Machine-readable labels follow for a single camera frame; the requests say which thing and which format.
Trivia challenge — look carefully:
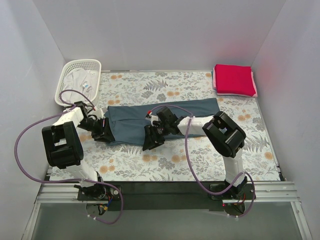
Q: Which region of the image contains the aluminium frame rail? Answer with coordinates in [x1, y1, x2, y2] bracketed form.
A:
[23, 181, 312, 240]

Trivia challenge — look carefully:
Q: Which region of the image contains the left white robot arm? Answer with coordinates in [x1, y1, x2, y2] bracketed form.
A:
[42, 101, 115, 200]

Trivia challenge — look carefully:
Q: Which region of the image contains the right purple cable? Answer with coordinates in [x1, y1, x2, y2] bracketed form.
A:
[147, 104, 256, 219]

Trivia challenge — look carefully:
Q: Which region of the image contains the purple cable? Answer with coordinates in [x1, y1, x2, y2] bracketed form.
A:
[14, 89, 125, 225]
[147, 104, 256, 219]

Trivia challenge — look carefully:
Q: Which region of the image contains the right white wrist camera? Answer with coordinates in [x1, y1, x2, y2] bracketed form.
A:
[145, 111, 159, 125]

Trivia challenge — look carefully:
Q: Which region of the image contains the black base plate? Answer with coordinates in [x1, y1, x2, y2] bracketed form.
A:
[76, 179, 256, 211]

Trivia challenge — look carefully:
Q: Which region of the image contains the white plastic laundry basket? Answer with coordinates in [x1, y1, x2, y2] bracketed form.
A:
[54, 59, 102, 107]

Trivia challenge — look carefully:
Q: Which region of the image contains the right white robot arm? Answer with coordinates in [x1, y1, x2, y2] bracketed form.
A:
[142, 105, 248, 199]

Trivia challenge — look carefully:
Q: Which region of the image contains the white t shirt in basket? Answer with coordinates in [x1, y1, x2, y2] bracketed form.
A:
[62, 67, 99, 104]

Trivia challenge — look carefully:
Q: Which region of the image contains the pink folded t shirt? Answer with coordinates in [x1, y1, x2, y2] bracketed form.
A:
[212, 66, 258, 98]

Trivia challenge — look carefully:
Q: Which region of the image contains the red folded t shirt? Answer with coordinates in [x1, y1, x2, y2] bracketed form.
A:
[214, 63, 257, 97]

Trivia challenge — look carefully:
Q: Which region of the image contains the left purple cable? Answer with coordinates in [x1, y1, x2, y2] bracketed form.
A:
[14, 89, 125, 225]

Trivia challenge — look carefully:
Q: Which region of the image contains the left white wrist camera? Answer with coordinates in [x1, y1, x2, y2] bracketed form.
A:
[94, 107, 107, 119]

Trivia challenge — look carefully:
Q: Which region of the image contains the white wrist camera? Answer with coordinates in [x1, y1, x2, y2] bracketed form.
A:
[94, 107, 107, 119]
[145, 111, 159, 125]

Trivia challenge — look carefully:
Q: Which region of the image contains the blue grey t shirt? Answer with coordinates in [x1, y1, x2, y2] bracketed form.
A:
[104, 98, 220, 146]

